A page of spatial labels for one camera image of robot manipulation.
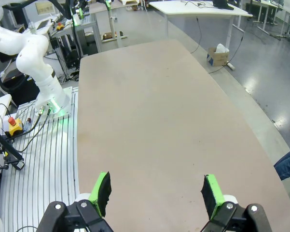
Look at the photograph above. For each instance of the white power strip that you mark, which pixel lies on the white power strip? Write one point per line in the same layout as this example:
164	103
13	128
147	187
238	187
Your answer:
231	66

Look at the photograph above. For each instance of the white crumpled tissue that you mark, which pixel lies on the white crumpled tissue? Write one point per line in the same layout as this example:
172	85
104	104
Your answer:
221	47

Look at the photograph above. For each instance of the black object on desk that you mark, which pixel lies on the black object on desk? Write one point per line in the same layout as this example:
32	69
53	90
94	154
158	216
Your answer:
222	4

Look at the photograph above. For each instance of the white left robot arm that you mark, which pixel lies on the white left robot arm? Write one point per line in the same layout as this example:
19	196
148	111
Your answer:
38	67

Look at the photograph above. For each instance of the ribbed aluminium platform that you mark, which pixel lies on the ribbed aluminium platform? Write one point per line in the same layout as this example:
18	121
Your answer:
48	169

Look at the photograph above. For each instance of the white desk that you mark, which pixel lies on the white desk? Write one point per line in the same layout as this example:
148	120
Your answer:
267	4
197	9

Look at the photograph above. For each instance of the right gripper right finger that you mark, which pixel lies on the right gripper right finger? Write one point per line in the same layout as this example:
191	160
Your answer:
214	193

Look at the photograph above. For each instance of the yellow red emergency stop button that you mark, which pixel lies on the yellow red emergency stop button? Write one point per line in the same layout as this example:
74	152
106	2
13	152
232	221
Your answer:
13	126

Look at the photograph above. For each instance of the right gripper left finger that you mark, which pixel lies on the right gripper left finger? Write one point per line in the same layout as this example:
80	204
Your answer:
96	193

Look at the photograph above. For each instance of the black frame bar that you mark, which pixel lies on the black frame bar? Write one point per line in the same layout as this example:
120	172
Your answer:
7	147

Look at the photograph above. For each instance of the person in white shirt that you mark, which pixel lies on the person in white shirt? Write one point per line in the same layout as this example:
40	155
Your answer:
288	166

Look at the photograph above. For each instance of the cardboard box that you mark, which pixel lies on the cardboard box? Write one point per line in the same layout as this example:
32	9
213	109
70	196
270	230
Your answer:
218	59

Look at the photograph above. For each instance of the gray metal workbench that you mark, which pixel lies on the gray metal workbench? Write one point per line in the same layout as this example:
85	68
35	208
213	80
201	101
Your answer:
86	26

